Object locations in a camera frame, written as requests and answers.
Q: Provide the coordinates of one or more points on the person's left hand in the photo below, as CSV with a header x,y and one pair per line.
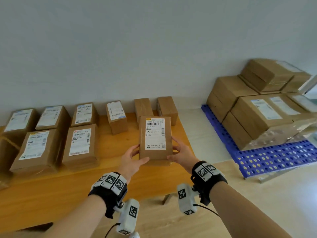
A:
x,y
131,166

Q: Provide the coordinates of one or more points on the person's right hand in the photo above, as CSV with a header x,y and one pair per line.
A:
x,y
185,158

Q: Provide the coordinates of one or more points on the pile of brown cardboard parcels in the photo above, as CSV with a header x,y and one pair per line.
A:
x,y
121,127

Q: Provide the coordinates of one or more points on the blue perforated plastic pallet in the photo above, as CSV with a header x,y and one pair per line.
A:
x,y
267,158

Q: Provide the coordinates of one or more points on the person's left forearm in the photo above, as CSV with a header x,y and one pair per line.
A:
x,y
76,220

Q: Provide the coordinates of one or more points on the person's right forearm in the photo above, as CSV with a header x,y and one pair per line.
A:
x,y
242,215

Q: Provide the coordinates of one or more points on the person's left white shoe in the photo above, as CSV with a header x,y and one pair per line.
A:
x,y
135,235

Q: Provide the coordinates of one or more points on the orange wooden table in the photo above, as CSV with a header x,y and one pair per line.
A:
x,y
123,175

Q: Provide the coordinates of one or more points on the white low table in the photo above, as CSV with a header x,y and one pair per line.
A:
x,y
203,136

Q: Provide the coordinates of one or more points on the black wristband with marker tags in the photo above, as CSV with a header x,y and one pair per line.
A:
x,y
101,195
215,180

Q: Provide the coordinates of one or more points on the grey metal shelf rack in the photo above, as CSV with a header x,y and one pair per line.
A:
x,y
309,84

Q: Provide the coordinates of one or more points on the white marker-tagged wrist camera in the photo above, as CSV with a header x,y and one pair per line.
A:
x,y
187,200
127,218

